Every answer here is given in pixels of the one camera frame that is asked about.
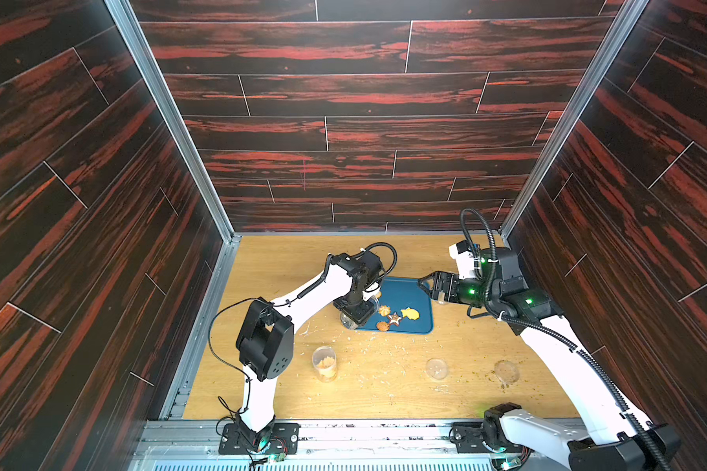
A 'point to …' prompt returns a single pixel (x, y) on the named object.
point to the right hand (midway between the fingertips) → (436, 281)
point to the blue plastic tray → (400, 293)
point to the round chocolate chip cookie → (382, 326)
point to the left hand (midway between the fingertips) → (359, 317)
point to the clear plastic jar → (352, 324)
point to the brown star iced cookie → (394, 319)
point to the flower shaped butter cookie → (384, 310)
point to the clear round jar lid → (506, 371)
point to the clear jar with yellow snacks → (324, 359)
